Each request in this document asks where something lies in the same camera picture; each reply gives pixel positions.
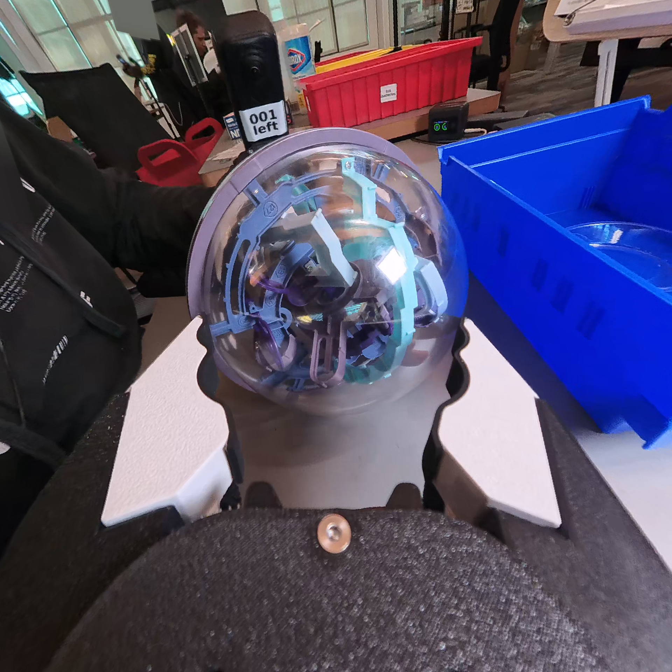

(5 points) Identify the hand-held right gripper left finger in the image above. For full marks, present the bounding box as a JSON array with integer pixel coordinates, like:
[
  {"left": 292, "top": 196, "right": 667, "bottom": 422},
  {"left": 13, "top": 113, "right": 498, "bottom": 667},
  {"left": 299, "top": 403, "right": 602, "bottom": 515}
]
[{"left": 102, "top": 315, "right": 244, "bottom": 526}]

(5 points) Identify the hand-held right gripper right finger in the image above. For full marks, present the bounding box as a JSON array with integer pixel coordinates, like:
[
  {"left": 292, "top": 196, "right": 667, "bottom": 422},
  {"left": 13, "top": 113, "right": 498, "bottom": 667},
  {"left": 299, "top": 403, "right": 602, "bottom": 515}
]
[{"left": 426, "top": 318, "right": 562, "bottom": 528}]

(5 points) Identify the blue plastic bin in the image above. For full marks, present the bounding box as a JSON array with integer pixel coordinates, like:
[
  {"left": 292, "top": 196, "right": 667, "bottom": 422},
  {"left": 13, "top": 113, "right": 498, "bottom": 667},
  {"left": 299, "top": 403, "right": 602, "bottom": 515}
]
[{"left": 439, "top": 97, "right": 672, "bottom": 450}]

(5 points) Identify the clear plastic maze ball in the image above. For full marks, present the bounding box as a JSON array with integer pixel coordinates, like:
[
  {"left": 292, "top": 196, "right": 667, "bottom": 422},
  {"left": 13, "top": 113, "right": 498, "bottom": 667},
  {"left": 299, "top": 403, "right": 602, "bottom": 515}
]
[{"left": 187, "top": 126, "right": 470, "bottom": 398}]

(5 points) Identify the person's left forearm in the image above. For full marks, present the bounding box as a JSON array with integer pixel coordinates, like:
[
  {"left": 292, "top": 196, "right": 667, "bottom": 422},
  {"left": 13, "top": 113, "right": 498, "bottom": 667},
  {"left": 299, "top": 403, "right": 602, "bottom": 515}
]
[{"left": 0, "top": 100, "right": 216, "bottom": 298}]

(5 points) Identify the clear plastic ball stand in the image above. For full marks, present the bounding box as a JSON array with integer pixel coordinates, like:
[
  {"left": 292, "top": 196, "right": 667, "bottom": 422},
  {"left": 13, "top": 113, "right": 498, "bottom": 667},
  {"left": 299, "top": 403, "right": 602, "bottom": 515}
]
[{"left": 567, "top": 221, "right": 672, "bottom": 293}]

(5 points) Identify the white wipes canister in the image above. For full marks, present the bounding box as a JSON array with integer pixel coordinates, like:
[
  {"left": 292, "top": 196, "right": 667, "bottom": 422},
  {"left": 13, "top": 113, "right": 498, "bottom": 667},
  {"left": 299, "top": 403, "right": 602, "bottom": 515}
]
[{"left": 279, "top": 21, "right": 318, "bottom": 83}]

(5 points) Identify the yellow plastic bin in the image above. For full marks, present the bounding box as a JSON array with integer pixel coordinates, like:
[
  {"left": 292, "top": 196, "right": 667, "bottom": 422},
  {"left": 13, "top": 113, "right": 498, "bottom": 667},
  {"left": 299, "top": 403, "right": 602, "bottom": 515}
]
[{"left": 315, "top": 45, "right": 398, "bottom": 69}]

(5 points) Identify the red plastic bin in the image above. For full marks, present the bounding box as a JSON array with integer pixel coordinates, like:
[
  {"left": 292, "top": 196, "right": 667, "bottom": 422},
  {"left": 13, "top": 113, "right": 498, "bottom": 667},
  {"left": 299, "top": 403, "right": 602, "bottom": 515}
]
[{"left": 297, "top": 37, "right": 484, "bottom": 129}]

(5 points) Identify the black backpack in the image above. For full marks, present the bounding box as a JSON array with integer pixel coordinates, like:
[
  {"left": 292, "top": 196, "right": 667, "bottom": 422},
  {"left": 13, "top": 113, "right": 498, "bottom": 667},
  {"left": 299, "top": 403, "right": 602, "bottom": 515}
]
[{"left": 0, "top": 126, "right": 142, "bottom": 547}]

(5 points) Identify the black digital timer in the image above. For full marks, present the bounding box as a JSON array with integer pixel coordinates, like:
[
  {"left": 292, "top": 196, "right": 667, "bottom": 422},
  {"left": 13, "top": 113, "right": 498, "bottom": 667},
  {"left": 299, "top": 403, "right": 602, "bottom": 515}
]
[{"left": 428, "top": 102, "right": 471, "bottom": 142}]

